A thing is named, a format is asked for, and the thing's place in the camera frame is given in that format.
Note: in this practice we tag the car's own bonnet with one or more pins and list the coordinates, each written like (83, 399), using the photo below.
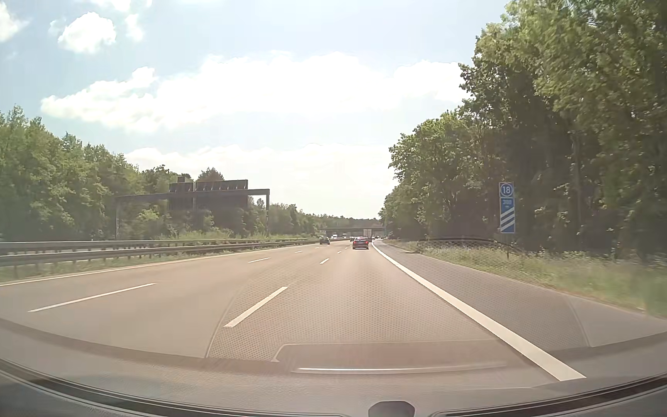
(194, 399)

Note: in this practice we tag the wood of green trees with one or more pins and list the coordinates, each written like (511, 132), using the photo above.
(571, 145)

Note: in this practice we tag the road markings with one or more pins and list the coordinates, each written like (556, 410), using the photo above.
(484, 321)

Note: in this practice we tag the concrete road bridge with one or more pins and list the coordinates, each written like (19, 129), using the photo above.
(351, 230)

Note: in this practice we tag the overhead sign gantry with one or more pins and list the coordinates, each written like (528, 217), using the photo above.
(206, 194)

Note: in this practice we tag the red car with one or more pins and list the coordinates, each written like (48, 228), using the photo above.
(360, 243)

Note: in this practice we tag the grey metal guard rail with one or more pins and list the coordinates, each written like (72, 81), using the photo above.
(79, 252)

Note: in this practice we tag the grey asphalt road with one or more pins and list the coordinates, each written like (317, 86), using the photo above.
(333, 289)

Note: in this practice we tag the grass verge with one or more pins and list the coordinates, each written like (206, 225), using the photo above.
(600, 275)

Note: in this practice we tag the row of green trees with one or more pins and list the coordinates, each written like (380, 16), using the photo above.
(50, 185)

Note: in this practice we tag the blue exit countdown sign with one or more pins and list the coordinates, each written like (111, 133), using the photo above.
(506, 208)

